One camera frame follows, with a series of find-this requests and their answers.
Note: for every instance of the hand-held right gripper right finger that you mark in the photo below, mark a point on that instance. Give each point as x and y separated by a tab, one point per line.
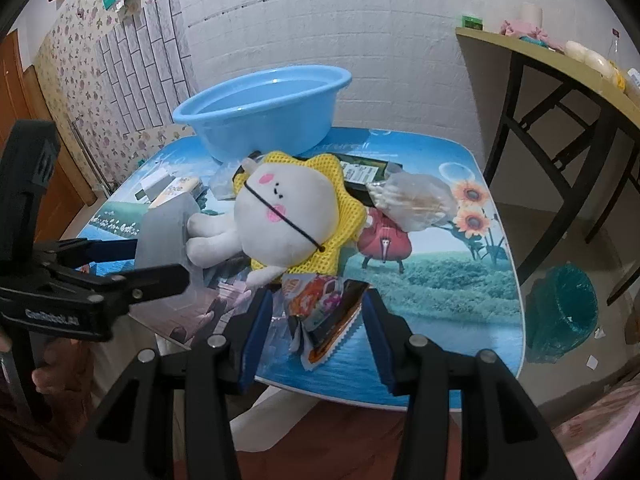
378	342

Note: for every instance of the translucent plastic bag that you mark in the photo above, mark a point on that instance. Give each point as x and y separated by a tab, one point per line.
415	200

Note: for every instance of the small white box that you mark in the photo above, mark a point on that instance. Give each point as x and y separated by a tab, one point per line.
155	180

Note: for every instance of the white plush toy yellow mesh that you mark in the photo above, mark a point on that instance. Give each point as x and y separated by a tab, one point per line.
290	210

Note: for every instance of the green mesh trash bin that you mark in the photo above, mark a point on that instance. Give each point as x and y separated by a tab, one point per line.
565	310

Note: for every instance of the person's left hand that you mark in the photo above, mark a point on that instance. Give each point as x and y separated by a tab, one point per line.
60	375

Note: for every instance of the wooden door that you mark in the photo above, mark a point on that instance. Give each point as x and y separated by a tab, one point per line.
15	85

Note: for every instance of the yellow item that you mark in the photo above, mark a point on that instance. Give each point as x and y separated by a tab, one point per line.
620	79

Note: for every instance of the white paper scrap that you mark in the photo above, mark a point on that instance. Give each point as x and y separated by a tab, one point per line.
592	363

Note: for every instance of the white paper roll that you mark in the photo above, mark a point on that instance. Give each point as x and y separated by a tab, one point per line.
531	12

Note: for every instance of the pink cloth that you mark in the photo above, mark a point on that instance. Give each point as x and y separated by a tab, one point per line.
520	30

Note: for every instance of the white container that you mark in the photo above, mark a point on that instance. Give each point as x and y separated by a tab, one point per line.
633	85

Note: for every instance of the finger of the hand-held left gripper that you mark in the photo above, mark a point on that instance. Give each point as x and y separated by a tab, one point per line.
112	250
160	280

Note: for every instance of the long white printed box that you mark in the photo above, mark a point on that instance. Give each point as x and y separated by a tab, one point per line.
175	190

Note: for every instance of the blue plastic basin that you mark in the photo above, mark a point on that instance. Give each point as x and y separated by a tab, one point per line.
260	125

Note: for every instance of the teal tube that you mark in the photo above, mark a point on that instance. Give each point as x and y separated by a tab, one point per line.
532	40

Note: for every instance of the small green box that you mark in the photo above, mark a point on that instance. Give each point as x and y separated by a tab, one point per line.
471	21

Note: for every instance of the grey packet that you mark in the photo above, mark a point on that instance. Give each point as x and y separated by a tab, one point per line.
165	235

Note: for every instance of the orange snack packet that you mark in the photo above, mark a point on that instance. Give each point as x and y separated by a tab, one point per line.
320	305

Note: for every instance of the pink floral blanket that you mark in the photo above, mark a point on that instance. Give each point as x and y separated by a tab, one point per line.
600	425

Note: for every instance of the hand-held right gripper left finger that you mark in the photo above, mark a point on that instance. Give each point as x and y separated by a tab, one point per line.
258	335

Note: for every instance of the black green flat box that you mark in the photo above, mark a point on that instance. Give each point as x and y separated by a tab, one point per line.
360	172

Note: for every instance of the metal pole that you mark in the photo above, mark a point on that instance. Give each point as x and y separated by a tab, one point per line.
87	150

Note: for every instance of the yellow-top table black legs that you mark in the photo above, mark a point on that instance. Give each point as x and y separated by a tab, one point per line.
480	36

